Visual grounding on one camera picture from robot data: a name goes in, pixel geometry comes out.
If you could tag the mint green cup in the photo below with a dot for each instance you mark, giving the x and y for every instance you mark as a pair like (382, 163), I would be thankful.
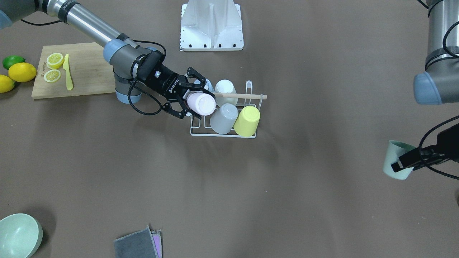
(396, 149)

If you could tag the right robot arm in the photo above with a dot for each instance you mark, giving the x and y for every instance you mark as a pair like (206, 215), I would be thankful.
(133, 65)

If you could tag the green lime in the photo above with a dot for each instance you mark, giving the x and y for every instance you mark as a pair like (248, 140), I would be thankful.
(11, 60)

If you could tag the white cup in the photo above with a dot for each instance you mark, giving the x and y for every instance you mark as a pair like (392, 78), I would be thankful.
(227, 87)

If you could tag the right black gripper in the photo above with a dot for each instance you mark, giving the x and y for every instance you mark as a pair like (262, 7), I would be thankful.
(169, 84)

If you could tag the bamboo cutting board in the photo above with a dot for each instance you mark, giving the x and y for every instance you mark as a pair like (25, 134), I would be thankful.
(90, 73)

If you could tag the grey cloth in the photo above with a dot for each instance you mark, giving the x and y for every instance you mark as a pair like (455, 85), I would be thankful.
(135, 245)

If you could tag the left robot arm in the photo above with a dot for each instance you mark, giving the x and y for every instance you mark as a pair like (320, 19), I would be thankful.
(438, 84)

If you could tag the grey cup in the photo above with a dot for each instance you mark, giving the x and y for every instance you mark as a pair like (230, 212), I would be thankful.
(222, 121)

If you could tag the white wire cup holder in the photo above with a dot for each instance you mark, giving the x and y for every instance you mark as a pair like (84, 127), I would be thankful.
(202, 128)

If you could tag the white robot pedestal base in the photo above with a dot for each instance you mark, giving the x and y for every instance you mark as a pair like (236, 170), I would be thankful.
(211, 25)

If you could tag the purple cloth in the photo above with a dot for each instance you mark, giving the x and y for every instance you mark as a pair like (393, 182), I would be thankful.
(157, 240)

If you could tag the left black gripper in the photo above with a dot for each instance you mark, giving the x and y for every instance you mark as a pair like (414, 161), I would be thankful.
(423, 154)

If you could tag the mint green bowl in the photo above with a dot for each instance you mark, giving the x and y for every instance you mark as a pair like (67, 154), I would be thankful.
(20, 236)

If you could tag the yellow plastic knife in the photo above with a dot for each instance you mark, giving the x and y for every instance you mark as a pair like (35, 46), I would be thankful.
(66, 67)

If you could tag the yellow cup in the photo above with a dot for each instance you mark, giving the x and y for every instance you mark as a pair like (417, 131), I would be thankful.
(247, 122)

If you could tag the lemon half slice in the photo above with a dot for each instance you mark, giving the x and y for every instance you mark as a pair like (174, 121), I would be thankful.
(52, 76)
(55, 61)

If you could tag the pink cup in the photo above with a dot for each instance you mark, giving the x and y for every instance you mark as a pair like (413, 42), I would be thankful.
(201, 103)

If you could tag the yellow lemon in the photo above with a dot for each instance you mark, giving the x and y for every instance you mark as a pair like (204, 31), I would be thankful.
(6, 84)
(22, 72)

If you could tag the light blue cup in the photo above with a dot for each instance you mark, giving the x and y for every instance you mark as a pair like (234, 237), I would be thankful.
(208, 87)

